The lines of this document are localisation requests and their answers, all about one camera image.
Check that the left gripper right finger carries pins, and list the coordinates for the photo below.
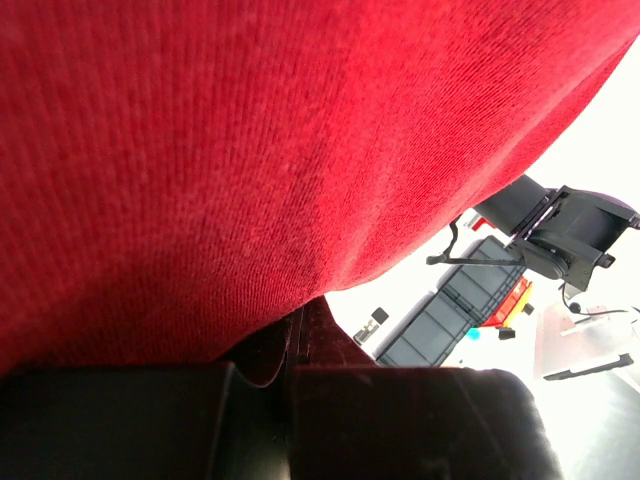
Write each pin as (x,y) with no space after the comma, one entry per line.
(322,342)

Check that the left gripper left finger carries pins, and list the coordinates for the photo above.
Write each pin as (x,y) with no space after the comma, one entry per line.
(260,356)

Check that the red t shirt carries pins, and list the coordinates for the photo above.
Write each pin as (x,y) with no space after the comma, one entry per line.
(176,175)

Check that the dark grey storage crate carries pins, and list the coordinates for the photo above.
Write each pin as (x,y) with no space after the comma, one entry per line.
(466,298)

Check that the red and yellow box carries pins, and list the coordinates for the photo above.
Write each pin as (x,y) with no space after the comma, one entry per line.
(516,302)

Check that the top camera on mount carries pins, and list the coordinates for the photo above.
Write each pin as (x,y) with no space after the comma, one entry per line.
(562,234)

